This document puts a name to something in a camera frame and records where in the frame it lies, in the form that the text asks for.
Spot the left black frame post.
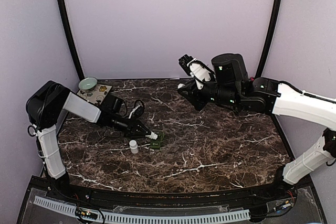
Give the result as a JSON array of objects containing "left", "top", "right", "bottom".
[{"left": 57, "top": 0, "right": 85, "bottom": 80}]

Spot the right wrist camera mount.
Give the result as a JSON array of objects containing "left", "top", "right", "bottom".
[{"left": 178, "top": 55, "right": 215, "bottom": 90}]

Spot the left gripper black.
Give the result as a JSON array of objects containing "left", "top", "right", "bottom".
[{"left": 110, "top": 113, "right": 151, "bottom": 138}]

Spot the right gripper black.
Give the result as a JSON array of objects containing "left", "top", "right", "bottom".
[{"left": 178, "top": 72, "right": 242, "bottom": 111}]

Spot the pale green bowl left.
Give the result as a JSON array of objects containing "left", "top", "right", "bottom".
[{"left": 78, "top": 77, "right": 98, "bottom": 93}]

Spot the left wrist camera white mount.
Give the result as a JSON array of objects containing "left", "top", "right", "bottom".
[{"left": 128, "top": 100, "right": 145, "bottom": 119}]

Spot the right black frame post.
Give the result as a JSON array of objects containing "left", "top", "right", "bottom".
[{"left": 255, "top": 0, "right": 281, "bottom": 78}]

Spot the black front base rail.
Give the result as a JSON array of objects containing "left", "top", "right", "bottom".
[{"left": 60, "top": 183, "right": 276, "bottom": 208}]

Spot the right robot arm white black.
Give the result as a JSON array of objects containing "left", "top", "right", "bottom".
[{"left": 177, "top": 53, "right": 335, "bottom": 200}]

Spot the white pill bottle cap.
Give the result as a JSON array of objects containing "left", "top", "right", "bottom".
[{"left": 177, "top": 83, "right": 185, "bottom": 89}]

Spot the white pill bottle front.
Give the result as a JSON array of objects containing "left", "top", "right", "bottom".
[{"left": 129, "top": 140, "right": 139, "bottom": 154}]

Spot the patterned coaster under bowl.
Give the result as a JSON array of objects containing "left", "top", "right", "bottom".
[{"left": 77, "top": 84, "right": 113, "bottom": 106}]

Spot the white slotted cable duct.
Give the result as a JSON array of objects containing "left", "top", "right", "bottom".
[{"left": 34, "top": 196, "right": 250, "bottom": 224}]

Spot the black frame post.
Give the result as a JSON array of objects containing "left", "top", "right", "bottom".
[
  {"left": 57, "top": 0, "right": 85, "bottom": 80},
  {"left": 255, "top": 0, "right": 281, "bottom": 78}
]

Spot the green weekly pill organizer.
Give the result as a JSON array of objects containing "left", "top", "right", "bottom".
[{"left": 150, "top": 131, "right": 165, "bottom": 150}]

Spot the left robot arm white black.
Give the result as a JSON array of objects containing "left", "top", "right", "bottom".
[{"left": 26, "top": 80, "right": 158, "bottom": 180}]

